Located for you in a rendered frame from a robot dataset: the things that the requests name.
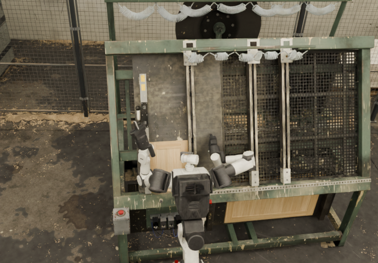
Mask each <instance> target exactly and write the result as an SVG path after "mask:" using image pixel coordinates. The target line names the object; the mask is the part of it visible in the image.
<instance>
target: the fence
mask: <svg viewBox="0 0 378 263"><path fill-rule="evenodd" d="M141 75H145V82H141ZM139 83H140V96H141V102H147V87H146V74H139ZM142 84H145V91H141V85H142ZM145 131H146V135H147V138H148V141H149V128H146V129H145ZM145 194H151V191H149V189H148V188H145Z"/></svg>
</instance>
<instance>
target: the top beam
mask: <svg viewBox="0 0 378 263"><path fill-rule="evenodd" d="M247 39H259V46H280V39H289V38H235V39H177V40H147V41H104V49H105V55H157V54H183V51H181V50H180V48H183V41H196V47H241V46H247ZM292 45H316V47H315V48H299V49H298V50H296V51H307V50H308V51H316V50H358V49H364V48H374V46H375V37H374V36H352V37H294V38H292ZM268 51H269V52H271V51H281V49H280V48H270V49H264V51H262V52H268ZM210 52H211V53H218V52H248V49H246V50H198V52H196V53H197V54H201V53H210Z"/></svg>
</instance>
